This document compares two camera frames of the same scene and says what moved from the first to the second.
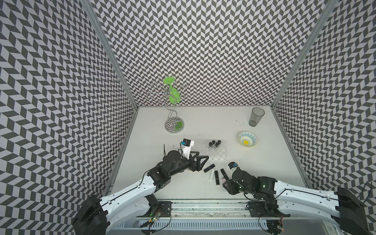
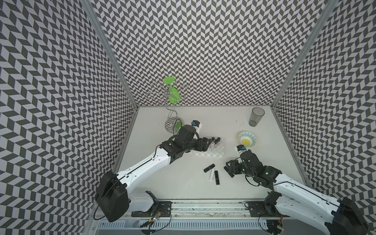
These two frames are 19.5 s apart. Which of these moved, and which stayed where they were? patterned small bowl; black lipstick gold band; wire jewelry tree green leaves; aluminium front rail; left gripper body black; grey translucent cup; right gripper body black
Moved: right gripper body black; left gripper body black
Stayed: grey translucent cup; aluminium front rail; wire jewelry tree green leaves; patterned small bowl; black lipstick gold band
